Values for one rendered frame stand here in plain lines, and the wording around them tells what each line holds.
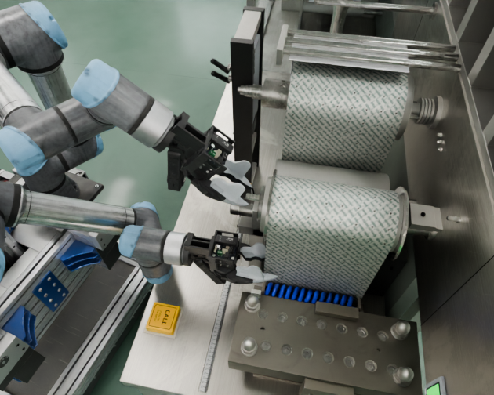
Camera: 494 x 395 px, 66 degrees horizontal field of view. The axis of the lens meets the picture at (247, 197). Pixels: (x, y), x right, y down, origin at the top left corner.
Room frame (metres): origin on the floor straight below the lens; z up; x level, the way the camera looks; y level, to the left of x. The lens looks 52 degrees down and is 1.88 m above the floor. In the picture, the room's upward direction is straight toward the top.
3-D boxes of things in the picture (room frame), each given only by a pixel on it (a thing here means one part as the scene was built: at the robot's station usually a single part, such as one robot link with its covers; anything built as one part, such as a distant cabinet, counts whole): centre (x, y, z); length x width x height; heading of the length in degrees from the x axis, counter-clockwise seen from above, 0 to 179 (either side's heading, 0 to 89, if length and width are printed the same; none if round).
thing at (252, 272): (0.38, -0.02, 1.11); 0.09 x 0.03 x 0.06; 70
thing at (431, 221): (0.41, -0.34, 1.28); 0.06 x 0.05 x 0.02; 79
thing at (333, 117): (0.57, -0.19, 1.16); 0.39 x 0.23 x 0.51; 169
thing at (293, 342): (0.26, -0.17, 1.00); 0.40 x 0.16 x 0.06; 79
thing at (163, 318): (0.35, 0.21, 0.91); 0.07 x 0.07 x 0.02; 79
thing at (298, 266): (0.39, -0.16, 1.11); 0.23 x 0.01 x 0.18; 79
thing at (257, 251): (0.44, -0.03, 1.11); 0.09 x 0.03 x 0.06; 88
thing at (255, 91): (0.73, -0.01, 1.33); 0.06 x 0.03 x 0.03; 79
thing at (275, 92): (0.72, -0.07, 1.33); 0.06 x 0.06 x 0.06; 79
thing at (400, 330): (0.28, -0.34, 1.05); 0.04 x 0.04 x 0.04
